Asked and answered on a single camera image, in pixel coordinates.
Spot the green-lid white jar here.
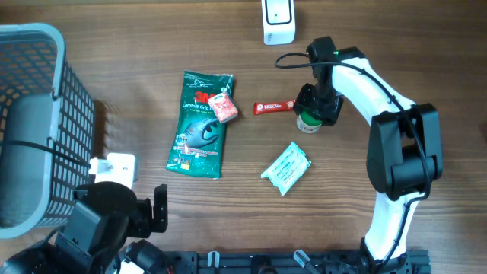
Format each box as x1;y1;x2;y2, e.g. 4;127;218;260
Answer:
296;110;323;134

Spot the red Nescafe stick sachet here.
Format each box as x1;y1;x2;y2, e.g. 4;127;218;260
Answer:
253;100;295;115

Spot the green 3M gloves packet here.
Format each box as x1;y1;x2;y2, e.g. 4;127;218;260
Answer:
166;71;234;179

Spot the white wet wipes pack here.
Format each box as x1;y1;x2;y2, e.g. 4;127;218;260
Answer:
261;142;311;196

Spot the pink tissue packet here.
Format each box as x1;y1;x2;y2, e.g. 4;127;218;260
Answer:
208;92;239;124

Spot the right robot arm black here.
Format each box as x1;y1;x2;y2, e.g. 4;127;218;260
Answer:
294;37;443;273

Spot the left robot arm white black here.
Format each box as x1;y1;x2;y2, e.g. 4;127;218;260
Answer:
1;181;168;273

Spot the white barcode scanner box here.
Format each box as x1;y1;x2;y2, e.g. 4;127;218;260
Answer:
261;0;296;46

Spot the grey plastic lattice basket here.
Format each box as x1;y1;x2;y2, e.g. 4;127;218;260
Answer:
1;23;96;239

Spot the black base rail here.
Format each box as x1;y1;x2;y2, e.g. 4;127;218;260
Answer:
159;249;431;274

